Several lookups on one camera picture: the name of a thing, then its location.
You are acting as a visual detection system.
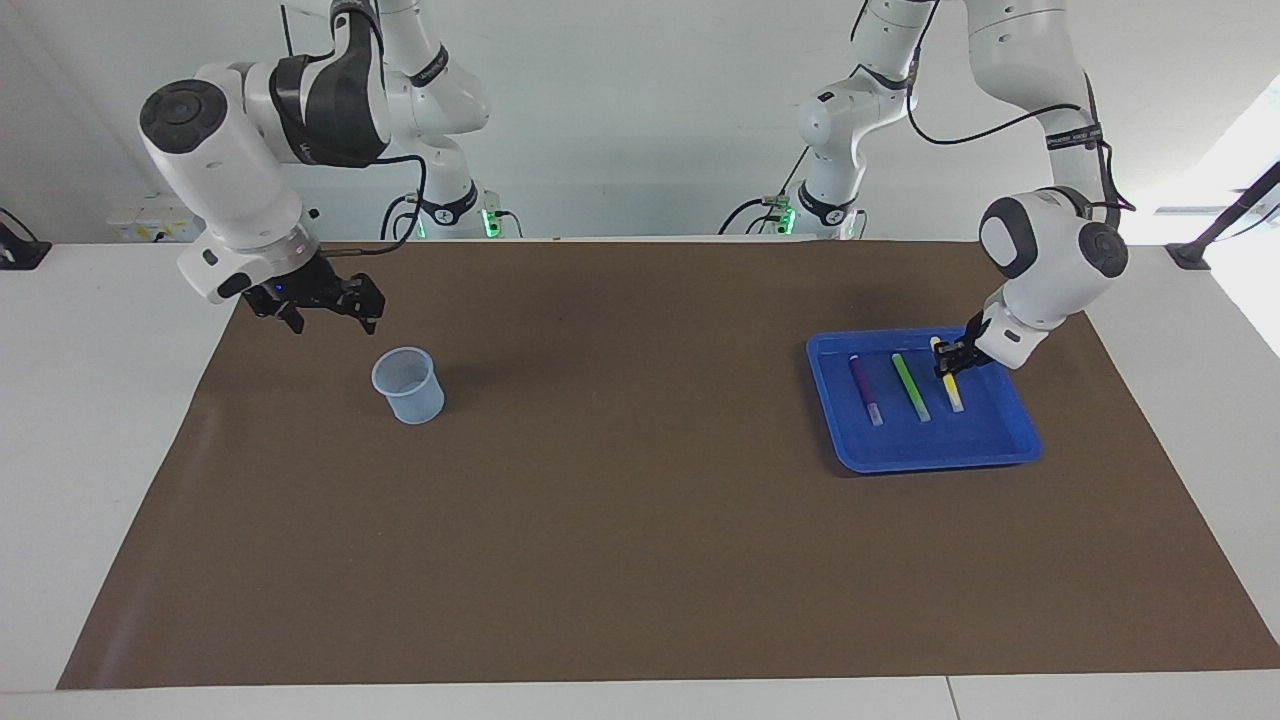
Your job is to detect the black clamp with pole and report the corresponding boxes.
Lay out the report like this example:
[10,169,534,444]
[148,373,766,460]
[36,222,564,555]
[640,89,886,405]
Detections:
[1165,160,1280,271]

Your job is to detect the purple marker pen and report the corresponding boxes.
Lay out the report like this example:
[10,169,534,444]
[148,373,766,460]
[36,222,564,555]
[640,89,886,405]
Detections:
[848,354,886,429]

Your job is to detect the green marker pen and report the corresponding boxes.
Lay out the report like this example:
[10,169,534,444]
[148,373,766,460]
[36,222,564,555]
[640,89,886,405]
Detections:
[891,352,933,425]

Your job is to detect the black base cable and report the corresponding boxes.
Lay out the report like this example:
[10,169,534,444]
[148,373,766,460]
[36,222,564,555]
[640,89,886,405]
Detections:
[718,152,813,236]
[380,193,421,241]

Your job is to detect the white power strip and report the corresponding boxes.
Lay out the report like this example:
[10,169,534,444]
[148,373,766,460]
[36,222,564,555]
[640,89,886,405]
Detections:
[108,205,206,243]

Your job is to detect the brown table mat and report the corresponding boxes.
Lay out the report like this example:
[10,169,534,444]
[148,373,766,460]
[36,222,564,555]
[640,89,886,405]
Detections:
[57,240,1280,691]

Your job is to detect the black table clamp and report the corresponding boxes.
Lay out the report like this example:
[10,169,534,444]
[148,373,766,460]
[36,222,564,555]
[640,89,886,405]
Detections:
[0,208,53,271]

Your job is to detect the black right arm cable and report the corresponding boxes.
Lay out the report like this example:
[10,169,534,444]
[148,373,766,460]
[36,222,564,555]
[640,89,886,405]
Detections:
[320,150,430,261]

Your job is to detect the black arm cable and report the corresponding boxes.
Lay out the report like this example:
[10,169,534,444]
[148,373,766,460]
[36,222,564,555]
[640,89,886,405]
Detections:
[905,0,1137,216]
[320,150,430,261]

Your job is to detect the yellow marker pen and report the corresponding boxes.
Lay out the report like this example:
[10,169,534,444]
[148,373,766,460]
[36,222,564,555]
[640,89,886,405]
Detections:
[929,336,967,415]

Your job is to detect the translucent plastic cup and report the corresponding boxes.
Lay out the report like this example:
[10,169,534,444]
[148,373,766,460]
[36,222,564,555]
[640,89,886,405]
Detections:
[371,346,446,425]

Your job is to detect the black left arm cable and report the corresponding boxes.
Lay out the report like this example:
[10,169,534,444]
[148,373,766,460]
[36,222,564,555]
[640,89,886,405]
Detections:
[905,0,1137,216]

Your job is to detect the blue plastic tray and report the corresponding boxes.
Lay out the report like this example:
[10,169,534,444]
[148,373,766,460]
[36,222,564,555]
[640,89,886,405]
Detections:
[806,327,1044,474]

